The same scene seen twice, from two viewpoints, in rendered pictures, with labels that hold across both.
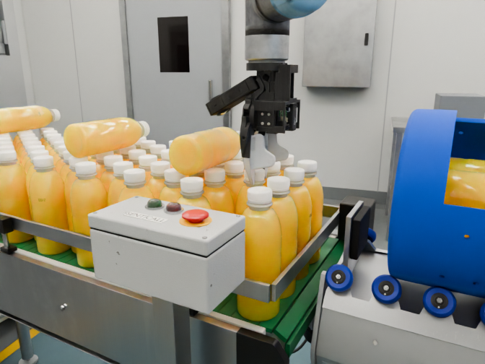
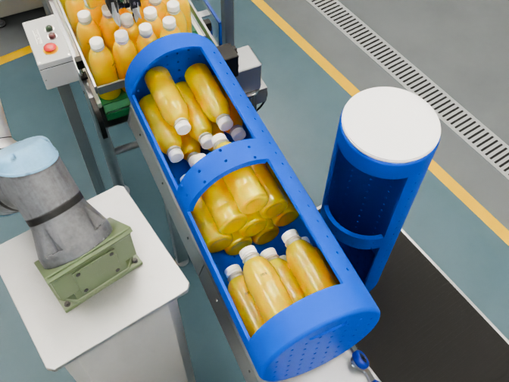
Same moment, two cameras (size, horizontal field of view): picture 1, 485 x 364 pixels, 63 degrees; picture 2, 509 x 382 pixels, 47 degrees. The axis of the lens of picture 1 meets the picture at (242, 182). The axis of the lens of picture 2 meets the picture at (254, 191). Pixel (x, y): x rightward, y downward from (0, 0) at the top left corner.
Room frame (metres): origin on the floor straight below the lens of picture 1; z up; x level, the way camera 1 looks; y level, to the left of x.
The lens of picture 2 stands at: (-0.19, -1.16, 2.27)
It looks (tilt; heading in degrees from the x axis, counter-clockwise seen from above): 56 degrees down; 35
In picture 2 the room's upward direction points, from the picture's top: 2 degrees clockwise
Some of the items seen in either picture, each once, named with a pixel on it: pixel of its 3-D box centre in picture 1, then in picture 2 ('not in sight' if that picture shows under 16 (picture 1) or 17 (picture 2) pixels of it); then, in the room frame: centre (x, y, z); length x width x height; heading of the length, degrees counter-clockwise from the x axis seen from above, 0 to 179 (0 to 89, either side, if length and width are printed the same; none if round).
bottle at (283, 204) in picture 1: (276, 240); (126, 62); (0.66, -0.06, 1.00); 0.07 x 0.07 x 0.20
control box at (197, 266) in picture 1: (167, 246); (51, 51); (0.52, 0.11, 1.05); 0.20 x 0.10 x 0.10; 62
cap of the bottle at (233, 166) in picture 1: (234, 166); not in sight; (0.79, 0.02, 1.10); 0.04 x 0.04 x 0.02
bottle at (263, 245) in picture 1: (258, 256); (103, 70); (0.60, -0.03, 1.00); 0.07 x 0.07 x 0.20
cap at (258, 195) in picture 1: (259, 195); (96, 42); (0.60, -0.03, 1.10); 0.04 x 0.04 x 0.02
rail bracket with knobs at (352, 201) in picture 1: (355, 222); (223, 64); (0.88, -0.27, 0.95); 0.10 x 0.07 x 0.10; 152
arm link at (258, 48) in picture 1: (267, 50); not in sight; (0.72, -0.04, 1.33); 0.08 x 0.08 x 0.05
